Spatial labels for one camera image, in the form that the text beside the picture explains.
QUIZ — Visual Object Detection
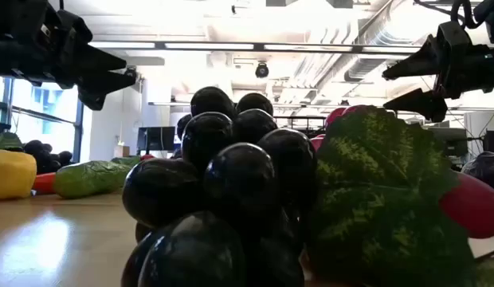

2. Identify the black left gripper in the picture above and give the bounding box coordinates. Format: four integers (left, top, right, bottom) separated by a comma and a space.
0, 10, 138, 112

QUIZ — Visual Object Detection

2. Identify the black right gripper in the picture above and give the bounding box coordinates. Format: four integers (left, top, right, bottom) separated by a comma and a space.
382, 20, 494, 124

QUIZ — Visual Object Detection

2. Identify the dark grape bunch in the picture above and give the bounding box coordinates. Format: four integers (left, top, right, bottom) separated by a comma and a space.
121, 86, 320, 287
0, 131, 73, 175

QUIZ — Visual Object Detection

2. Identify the dark purple plum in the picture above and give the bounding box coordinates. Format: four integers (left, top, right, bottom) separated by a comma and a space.
461, 150, 494, 197

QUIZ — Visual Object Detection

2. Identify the orange chili pepper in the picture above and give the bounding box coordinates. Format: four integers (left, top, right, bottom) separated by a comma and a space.
31, 171, 57, 196

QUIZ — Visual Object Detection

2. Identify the yellow bell pepper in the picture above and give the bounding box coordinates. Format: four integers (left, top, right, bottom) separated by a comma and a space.
0, 149, 37, 200

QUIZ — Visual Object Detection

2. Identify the black computer monitor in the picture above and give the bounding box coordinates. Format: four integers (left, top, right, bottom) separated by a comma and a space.
425, 126, 471, 159
136, 126, 176, 152

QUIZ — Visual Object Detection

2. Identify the green cucumber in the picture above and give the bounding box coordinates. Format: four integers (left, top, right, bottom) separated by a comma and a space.
53, 159, 132, 199

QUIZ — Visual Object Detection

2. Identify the long ceiling light bar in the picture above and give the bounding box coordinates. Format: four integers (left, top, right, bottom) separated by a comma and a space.
89, 41, 423, 55

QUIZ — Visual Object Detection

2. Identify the red grape bunch with leaf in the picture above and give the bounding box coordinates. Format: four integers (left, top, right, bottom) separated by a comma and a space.
308, 104, 494, 287

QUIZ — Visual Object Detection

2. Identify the black ceiling spotlight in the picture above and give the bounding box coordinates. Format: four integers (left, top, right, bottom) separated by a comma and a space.
254, 61, 270, 80

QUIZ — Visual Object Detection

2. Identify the silver ventilation duct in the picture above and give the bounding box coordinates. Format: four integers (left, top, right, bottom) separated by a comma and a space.
344, 19, 427, 83

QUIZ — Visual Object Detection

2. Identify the dark window frame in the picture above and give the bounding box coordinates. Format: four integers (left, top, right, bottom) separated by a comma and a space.
0, 75, 84, 164

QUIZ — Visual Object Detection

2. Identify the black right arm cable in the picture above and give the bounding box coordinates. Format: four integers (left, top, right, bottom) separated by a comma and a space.
414, 0, 485, 29

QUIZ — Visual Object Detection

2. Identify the black wire basket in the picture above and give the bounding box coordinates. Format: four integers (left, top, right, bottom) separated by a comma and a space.
272, 115, 327, 139

